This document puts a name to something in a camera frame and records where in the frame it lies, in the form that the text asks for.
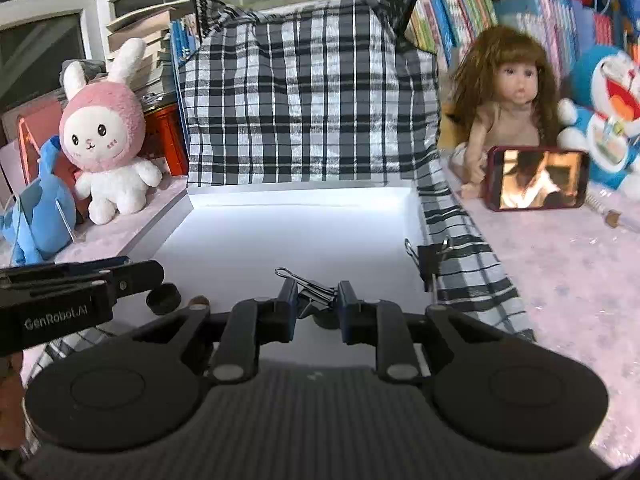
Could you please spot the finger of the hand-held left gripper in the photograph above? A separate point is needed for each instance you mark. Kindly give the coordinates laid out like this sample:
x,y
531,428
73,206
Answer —
x,y
100,262
135,277

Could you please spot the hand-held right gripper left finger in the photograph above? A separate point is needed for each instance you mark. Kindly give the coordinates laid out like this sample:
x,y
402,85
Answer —
x,y
289,307

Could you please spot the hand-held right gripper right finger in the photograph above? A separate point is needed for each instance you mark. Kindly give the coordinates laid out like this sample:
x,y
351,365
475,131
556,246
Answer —
x,y
345,312

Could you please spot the black binder clip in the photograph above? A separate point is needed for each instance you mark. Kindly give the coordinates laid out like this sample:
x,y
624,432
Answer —
x,y
312,292
430,260

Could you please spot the large black round lid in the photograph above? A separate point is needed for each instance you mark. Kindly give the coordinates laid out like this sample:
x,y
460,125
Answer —
x,y
162,297

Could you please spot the white cardboard box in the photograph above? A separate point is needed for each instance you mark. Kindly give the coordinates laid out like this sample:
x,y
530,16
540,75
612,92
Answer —
x,y
300,230

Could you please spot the person's left hand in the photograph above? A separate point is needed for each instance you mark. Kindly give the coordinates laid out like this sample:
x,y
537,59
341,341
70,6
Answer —
x,y
10,400

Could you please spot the blue spotted plush toy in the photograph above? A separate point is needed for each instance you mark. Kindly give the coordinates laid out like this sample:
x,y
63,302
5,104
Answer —
x,y
40,210

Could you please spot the black binder clip on box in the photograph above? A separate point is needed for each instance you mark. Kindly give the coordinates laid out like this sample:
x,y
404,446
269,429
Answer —
x,y
430,260

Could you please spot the pink white bunny plush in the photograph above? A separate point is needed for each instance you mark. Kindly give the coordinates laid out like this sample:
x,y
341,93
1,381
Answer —
x,y
105,135

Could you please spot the pink gift bag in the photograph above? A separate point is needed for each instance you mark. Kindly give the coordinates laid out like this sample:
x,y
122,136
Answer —
x,y
30,130

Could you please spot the black white plaid cloth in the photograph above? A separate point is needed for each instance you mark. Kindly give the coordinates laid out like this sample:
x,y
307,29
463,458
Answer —
x,y
300,110

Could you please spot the pink bedsheet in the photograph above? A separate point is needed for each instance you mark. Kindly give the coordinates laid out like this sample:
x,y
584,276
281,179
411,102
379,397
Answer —
x,y
550,270

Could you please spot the red cased smartphone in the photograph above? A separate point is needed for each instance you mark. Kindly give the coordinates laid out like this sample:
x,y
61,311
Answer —
x,y
535,177

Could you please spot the row of blue books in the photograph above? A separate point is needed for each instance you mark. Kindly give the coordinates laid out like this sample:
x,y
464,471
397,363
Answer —
x,y
182,40

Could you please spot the stack of pale books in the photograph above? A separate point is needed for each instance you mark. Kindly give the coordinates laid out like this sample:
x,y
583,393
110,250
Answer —
x,y
135,25

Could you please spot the brown haired doll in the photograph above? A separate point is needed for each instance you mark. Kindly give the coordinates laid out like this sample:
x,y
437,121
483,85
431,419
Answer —
x,y
515,85

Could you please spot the row of colourful books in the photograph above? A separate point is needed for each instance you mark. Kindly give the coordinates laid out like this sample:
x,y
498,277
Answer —
x,y
460,15

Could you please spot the large blue cat plush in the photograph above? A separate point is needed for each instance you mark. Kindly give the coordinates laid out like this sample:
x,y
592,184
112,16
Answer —
x,y
615,90

